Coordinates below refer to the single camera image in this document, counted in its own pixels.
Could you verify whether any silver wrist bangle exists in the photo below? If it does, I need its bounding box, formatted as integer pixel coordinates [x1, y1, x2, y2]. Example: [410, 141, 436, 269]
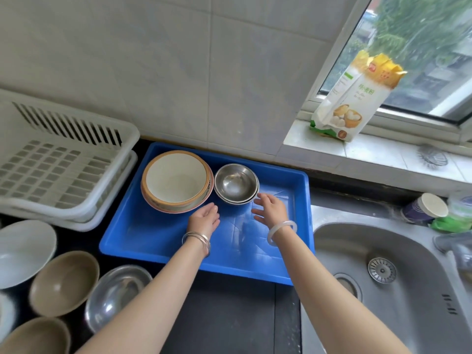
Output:
[181, 231, 211, 259]

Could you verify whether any white and yellow flour bag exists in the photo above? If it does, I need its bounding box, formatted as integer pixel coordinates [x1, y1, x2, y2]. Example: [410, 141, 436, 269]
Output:
[309, 50, 408, 143]

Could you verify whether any steel wire scrubber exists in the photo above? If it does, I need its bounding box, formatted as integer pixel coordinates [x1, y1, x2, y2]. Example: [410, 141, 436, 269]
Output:
[416, 144, 449, 168]

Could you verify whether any person's left hand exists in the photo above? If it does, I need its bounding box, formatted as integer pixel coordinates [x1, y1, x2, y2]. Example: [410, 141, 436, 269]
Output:
[187, 202, 221, 241]

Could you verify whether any tan bowl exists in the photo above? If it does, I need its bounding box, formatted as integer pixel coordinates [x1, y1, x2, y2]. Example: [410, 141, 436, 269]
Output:
[29, 250, 101, 318]
[0, 316, 71, 354]

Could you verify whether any black countertop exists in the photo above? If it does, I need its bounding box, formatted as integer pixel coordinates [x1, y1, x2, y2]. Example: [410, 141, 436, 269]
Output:
[0, 138, 472, 354]

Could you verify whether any purple paper cup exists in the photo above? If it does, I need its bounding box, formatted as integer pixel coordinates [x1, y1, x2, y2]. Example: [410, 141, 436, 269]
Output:
[401, 192, 449, 225]

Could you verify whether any white tiled window sill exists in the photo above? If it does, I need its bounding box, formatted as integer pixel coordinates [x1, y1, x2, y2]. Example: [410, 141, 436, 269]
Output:
[283, 119, 472, 198]

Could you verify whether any cream bowl with orange rim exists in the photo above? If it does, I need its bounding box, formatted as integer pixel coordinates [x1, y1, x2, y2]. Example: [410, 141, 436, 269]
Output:
[142, 150, 211, 207]

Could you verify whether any white bowl with dark mark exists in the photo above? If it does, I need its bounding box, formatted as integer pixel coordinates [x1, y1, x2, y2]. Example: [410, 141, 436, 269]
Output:
[0, 293, 17, 343]

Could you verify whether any person's right hand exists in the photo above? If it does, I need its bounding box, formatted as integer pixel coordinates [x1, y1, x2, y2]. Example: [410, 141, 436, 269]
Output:
[251, 192, 290, 230]

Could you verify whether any white jade bangle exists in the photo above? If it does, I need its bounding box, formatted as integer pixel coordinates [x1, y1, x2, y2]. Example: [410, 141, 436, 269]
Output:
[266, 220, 298, 247]

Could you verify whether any chrome faucet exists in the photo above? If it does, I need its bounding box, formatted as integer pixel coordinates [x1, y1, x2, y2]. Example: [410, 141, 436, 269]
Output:
[433, 232, 472, 271]

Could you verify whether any person's right forearm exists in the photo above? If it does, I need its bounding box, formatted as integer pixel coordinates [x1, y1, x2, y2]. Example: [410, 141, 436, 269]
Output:
[274, 228, 412, 354]

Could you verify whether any pink rimmed elephant print bowl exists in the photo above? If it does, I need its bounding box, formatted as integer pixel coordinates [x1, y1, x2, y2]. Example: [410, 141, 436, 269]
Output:
[140, 158, 215, 214]

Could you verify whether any green detergent pouch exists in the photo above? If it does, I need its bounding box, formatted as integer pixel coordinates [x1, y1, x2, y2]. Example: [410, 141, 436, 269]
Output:
[430, 191, 472, 234]

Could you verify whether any stainless steel double sink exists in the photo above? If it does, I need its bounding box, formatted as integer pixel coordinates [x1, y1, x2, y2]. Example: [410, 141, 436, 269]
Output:
[300, 204, 472, 354]

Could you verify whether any white window frame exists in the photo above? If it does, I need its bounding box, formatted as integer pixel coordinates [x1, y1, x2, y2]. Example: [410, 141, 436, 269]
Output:
[296, 0, 472, 144]

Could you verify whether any metal sink strainer plug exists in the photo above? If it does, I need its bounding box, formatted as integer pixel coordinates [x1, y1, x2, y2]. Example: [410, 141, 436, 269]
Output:
[367, 257, 398, 285]

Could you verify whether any white ceramic bowl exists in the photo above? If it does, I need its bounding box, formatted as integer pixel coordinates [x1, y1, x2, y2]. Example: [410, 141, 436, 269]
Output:
[0, 220, 58, 291]

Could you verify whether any blue plastic tray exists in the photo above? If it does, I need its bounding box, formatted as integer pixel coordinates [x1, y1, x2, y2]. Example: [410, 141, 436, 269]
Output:
[98, 142, 315, 286]

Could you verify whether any person's left forearm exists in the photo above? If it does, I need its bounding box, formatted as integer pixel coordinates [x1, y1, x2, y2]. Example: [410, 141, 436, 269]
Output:
[75, 237, 209, 354]

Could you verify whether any white plastic dish rack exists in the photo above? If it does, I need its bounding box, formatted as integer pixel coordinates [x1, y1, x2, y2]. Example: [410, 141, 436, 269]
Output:
[0, 88, 141, 222]

